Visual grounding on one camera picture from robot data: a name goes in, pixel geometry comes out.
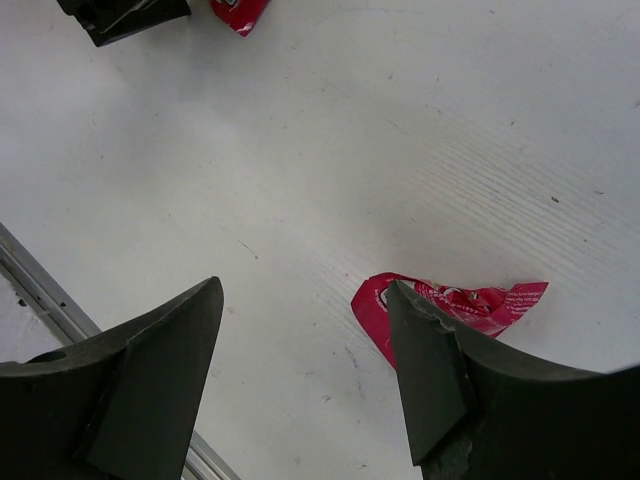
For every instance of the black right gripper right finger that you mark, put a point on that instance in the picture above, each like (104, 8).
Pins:
(476, 408)

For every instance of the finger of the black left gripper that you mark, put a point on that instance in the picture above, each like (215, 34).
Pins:
(107, 21)

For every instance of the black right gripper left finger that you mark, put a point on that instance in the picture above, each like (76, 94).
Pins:
(115, 385)

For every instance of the small red triangular snack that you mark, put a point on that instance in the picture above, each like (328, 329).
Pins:
(490, 310)

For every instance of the pink square snack packet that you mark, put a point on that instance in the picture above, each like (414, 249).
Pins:
(240, 15)

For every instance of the aluminium front rail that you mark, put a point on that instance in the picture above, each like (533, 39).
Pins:
(75, 340)

